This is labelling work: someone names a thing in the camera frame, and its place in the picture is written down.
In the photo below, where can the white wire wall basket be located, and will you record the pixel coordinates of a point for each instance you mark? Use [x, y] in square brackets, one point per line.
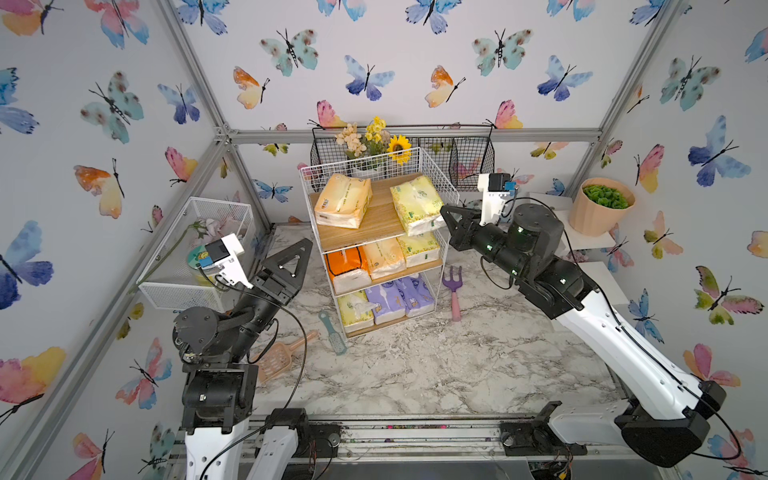
[189, 294]

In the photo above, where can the purple tissue pack right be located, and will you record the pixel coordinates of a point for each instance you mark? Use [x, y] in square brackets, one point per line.
[416, 295]

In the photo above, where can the yellow tissue pack bottom shelf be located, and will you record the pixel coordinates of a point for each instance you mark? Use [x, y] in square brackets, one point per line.
[356, 312]

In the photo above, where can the artificial pink rose stem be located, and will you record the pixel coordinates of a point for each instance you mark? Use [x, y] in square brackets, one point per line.
[174, 260]

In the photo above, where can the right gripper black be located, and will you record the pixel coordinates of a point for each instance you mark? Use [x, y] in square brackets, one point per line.
[467, 237]

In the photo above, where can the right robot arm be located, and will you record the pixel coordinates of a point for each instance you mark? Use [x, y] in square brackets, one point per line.
[666, 418]

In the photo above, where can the white stepped stand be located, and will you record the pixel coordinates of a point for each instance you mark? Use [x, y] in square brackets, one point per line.
[584, 249]

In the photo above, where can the black wire wall basket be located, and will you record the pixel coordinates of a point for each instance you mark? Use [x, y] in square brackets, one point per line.
[461, 152]

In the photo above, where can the artificial flower bouquet in pot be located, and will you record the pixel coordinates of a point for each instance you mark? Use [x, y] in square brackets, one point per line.
[375, 150]

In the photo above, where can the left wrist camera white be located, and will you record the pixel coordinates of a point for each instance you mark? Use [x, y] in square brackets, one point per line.
[222, 254]

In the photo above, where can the purple tissue pack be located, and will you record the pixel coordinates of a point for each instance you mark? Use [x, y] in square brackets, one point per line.
[388, 303]
[416, 295]

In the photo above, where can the green-white tissue pack middle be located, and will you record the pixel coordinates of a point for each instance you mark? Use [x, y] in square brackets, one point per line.
[419, 249]

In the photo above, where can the teal small brush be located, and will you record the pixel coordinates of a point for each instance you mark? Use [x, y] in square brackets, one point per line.
[334, 337]

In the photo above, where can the pink plastic scoop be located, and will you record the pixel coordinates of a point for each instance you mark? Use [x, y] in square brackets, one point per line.
[279, 358]

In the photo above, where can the purple tissue pack left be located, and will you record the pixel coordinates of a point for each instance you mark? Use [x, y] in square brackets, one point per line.
[388, 303]

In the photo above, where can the bright orange tissue pack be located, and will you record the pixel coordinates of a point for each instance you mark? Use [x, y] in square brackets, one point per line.
[348, 270]

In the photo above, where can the white wire three-tier shelf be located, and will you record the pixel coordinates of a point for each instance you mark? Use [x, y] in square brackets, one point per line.
[379, 223]

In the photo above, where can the pale orange tissue pack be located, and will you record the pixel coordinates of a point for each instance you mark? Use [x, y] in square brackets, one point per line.
[383, 258]

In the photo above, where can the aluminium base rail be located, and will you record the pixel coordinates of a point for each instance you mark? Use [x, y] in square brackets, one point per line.
[295, 446]

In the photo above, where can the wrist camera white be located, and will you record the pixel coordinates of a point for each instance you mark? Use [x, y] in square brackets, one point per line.
[222, 254]
[498, 192]

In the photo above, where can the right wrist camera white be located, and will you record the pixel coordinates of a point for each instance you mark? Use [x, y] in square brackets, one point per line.
[498, 192]

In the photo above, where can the purple and pink garden fork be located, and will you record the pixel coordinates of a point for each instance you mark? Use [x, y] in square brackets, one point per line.
[452, 279]

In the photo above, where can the round green-lidded jar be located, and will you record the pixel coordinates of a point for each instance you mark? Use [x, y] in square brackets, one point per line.
[203, 269]

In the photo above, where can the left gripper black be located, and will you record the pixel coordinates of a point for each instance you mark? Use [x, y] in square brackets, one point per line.
[283, 298]

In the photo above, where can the yellow-green tissue pack top shelf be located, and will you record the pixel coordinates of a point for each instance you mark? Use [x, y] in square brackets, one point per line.
[418, 206]

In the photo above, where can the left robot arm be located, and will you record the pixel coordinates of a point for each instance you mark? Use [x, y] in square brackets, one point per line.
[214, 348]

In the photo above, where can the pink pot with green plant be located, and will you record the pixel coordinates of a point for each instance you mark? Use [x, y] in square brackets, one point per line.
[599, 204]

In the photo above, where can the orange-yellow tissue pack top shelf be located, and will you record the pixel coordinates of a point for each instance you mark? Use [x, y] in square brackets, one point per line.
[343, 202]

